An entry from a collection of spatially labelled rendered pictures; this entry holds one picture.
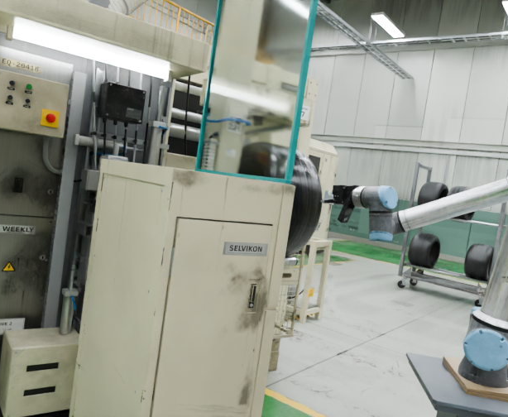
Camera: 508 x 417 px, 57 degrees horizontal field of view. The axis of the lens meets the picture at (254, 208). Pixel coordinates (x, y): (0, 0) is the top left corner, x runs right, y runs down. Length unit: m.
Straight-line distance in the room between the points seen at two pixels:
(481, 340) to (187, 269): 1.08
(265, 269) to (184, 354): 0.32
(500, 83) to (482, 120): 0.95
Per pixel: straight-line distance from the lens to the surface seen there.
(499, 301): 1.85
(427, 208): 1.99
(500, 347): 1.85
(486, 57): 13.77
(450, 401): 1.90
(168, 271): 1.19
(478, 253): 7.20
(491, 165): 13.13
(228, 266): 1.28
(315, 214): 2.22
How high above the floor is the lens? 1.26
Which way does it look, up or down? 3 degrees down
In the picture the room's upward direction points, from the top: 8 degrees clockwise
